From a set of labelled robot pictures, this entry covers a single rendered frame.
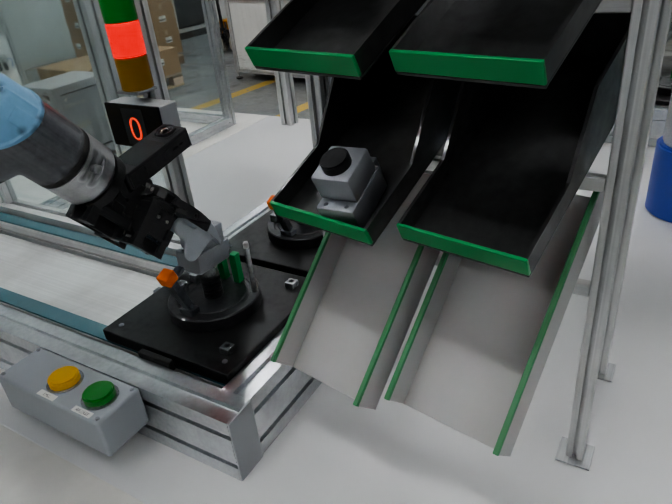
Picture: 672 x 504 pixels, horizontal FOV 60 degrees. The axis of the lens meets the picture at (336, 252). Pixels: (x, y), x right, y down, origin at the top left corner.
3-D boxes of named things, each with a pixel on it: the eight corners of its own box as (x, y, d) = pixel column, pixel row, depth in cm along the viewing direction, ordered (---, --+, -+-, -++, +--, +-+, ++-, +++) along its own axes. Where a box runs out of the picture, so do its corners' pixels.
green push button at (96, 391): (100, 417, 73) (95, 405, 72) (79, 407, 75) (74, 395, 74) (124, 396, 76) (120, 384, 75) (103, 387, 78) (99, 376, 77)
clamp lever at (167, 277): (190, 313, 84) (165, 281, 78) (179, 310, 85) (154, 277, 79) (204, 294, 85) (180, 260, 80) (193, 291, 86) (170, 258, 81)
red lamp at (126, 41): (129, 59, 88) (120, 24, 85) (106, 58, 90) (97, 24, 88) (153, 52, 91) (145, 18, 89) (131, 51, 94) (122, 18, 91)
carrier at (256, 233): (329, 286, 95) (321, 217, 89) (216, 258, 106) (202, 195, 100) (393, 222, 113) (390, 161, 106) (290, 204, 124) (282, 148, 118)
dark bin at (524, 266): (529, 279, 50) (518, 223, 45) (402, 240, 58) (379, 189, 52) (646, 67, 60) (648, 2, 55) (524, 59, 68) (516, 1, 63)
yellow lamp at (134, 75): (137, 92, 90) (129, 60, 88) (115, 91, 93) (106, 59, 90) (161, 84, 94) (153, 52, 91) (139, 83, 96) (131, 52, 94)
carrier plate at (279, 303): (229, 386, 76) (226, 374, 75) (105, 340, 88) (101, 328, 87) (324, 291, 94) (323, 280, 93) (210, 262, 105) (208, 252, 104)
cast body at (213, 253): (201, 276, 82) (192, 230, 79) (178, 269, 85) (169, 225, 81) (239, 251, 89) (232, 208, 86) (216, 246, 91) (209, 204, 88)
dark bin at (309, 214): (372, 247, 57) (346, 196, 52) (278, 217, 65) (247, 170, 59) (500, 63, 67) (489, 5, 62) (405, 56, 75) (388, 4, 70)
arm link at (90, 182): (57, 125, 66) (105, 132, 62) (87, 146, 70) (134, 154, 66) (25, 184, 64) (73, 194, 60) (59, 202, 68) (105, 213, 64)
